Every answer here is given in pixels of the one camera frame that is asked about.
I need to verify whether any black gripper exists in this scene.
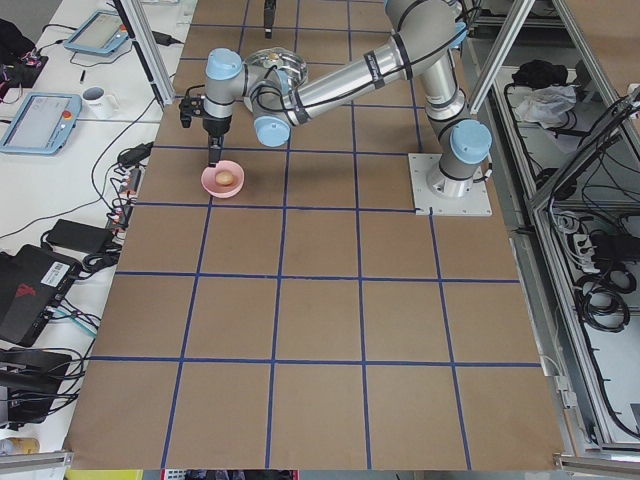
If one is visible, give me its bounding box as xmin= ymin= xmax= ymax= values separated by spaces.
xmin=202 ymin=94 xmax=233 ymax=167
xmin=263 ymin=0 xmax=277 ymax=39

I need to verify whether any brown egg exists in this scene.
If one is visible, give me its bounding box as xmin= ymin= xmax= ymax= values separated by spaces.
xmin=215 ymin=171 xmax=236 ymax=186

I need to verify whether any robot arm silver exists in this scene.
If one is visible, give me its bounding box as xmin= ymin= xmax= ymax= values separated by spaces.
xmin=202 ymin=0 xmax=492 ymax=198

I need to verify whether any mint green pot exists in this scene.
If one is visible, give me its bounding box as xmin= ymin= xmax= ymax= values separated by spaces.
xmin=241 ymin=59 xmax=303 ymax=117

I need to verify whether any pink bowl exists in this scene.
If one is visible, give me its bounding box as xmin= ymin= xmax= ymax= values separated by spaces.
xmin=201 ymin=160 xmax=245 ymax=199

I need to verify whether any white mug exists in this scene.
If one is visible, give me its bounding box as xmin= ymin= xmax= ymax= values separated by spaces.
xmin=82 ymin=86 xmax=120 ymax=120

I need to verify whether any blue teach pendant far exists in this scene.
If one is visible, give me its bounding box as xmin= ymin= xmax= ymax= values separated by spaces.
xmin=63 ymin=10 xmax=129 ymax=56

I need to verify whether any blue teach pendant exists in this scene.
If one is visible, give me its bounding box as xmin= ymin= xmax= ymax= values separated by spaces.
xmin=63 ymin=10 xmax=129 ymax=56
xmin=1 ymin=92 xmax=82 ymax=155

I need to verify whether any black power brick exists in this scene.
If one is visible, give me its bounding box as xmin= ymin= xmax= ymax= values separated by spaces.
xmin=42 ymin=219 xmax=114 ymax=253

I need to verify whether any blue teach pendant near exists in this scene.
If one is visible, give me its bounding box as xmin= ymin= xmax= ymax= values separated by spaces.
xmin=1 ymin=92 xmax=82 ymax=155

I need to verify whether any black laptop computer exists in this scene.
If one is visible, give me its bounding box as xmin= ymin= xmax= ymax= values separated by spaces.
xmin=1 ymin=244 xmax=81 ymax=347

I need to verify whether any aluminium frame post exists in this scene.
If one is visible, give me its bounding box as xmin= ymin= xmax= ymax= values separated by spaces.
xmin=113 ymin=0 xmax=175 ymax=107

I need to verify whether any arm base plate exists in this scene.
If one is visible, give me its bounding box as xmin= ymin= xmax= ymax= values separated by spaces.
xmin=408 ymin=153 xmax=492 ymax=217

